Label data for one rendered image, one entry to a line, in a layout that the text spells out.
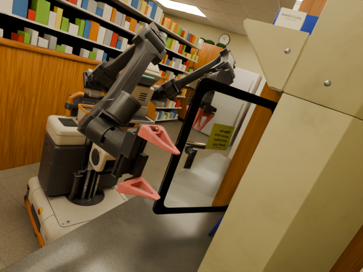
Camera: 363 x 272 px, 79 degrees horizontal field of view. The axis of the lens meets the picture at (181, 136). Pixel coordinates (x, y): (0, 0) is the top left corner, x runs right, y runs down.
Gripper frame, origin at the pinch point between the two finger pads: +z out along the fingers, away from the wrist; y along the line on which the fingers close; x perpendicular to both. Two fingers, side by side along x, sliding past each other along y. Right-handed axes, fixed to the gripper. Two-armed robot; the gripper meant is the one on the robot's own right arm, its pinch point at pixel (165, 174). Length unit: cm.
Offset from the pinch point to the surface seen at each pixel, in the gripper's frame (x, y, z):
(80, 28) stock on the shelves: 145, 24, -240
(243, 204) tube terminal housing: 9.4, -0.2, 14.0
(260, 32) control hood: 6.6, 29.8, 2.8
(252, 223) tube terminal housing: 9.7, -2.7, 17.1
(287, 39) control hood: 6.8, 29.9, 7.5
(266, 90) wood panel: 44, 25, 2
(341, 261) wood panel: 49, -14, 46
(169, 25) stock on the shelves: 313, 95, -248
